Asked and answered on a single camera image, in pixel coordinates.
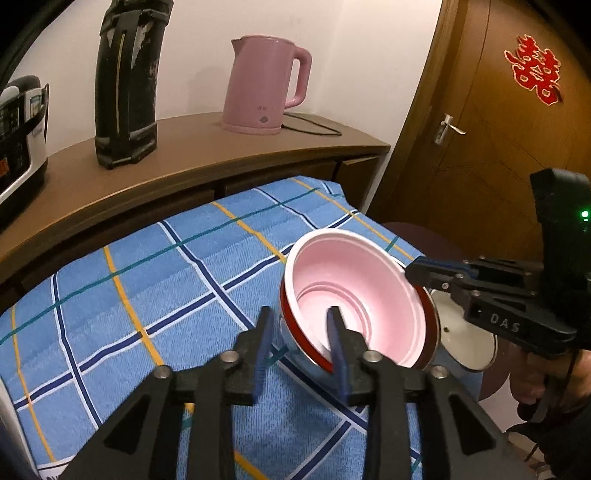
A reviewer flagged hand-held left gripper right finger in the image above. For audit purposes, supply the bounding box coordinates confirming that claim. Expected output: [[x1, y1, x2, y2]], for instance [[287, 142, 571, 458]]
[[328, 306, 522, 480]]

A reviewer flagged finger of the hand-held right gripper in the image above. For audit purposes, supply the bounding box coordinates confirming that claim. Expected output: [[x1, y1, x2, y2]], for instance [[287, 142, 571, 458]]
[[405, 262, 477, 294], [417, 257, 546, 288]]

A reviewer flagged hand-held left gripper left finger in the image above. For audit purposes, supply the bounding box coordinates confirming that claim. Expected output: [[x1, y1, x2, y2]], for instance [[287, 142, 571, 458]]
[[60, 306, 274, 480]]

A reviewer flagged floral white plate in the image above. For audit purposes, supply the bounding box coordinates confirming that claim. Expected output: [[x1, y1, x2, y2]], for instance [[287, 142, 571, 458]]
[[429, 287, 499, 373]]

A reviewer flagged pink bowl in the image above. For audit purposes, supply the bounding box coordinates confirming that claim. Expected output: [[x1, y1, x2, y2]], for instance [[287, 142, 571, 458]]
[[283, 229, 428, 370]]

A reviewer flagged person's right hand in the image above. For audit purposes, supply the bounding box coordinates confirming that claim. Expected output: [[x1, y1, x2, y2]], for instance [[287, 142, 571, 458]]
[[510, 351, 555, 409]]

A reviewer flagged blue checked cloth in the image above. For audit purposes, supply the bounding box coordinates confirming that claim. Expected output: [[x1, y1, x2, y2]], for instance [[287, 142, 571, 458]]
[[0, 174, 483, 480]]

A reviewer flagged wooden door with red decoration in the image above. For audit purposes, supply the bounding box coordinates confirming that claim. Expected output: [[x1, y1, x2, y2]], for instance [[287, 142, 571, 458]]
[[367, 0, 591, 278]]

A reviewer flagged red paper decoration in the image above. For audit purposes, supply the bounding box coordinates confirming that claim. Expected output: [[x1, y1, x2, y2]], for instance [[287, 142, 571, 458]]
[[503, 33, 565, 104]]

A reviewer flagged brown wooden cabinet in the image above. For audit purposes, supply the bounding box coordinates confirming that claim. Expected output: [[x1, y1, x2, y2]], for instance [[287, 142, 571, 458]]
[[0, 112, 392, 296]]

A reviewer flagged pink electric kettle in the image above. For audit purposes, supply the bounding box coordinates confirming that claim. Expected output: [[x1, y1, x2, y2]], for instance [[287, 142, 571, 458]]
[[222, 34, 313, 136]]

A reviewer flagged black thermos flask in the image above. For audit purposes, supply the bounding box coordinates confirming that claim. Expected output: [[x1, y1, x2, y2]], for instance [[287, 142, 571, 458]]
[[93, 0, 174, 171]]

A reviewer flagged white rice cooker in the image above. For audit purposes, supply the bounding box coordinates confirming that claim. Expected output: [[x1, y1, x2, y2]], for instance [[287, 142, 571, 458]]
[[0, 75, 51, 204]]

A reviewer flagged metal door handle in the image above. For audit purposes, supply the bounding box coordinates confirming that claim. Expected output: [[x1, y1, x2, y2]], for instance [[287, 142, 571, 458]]
[[434, 113, 467, 145]]

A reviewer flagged black kettle cable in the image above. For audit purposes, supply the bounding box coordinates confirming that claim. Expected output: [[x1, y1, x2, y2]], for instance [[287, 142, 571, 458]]
[[281, 111, 343, 138]]

